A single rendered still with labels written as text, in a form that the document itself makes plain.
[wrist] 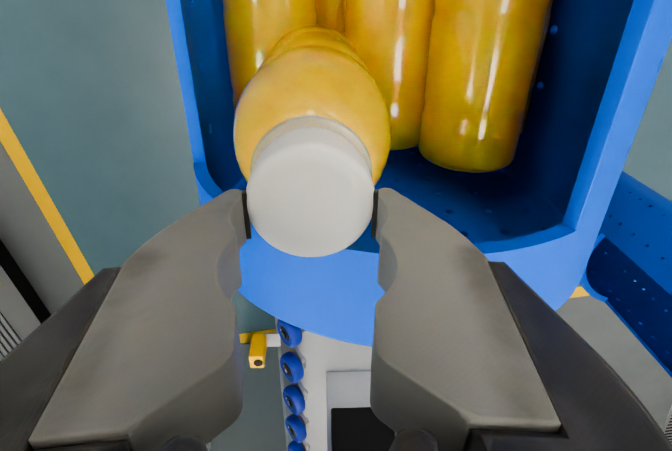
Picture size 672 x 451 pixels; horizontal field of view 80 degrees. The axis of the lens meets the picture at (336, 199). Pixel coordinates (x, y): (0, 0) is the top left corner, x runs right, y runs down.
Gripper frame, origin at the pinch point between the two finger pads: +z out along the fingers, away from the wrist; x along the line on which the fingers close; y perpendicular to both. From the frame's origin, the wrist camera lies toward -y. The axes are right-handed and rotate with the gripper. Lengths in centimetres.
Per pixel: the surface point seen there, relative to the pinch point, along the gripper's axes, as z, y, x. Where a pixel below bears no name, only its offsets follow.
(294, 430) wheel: 29, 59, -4
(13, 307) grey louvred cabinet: 112, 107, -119
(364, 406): 27, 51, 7
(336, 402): 28, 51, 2
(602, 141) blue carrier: 5.0, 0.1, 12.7
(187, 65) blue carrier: 13.8, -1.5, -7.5
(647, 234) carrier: 57, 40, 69
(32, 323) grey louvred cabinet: 114, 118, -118
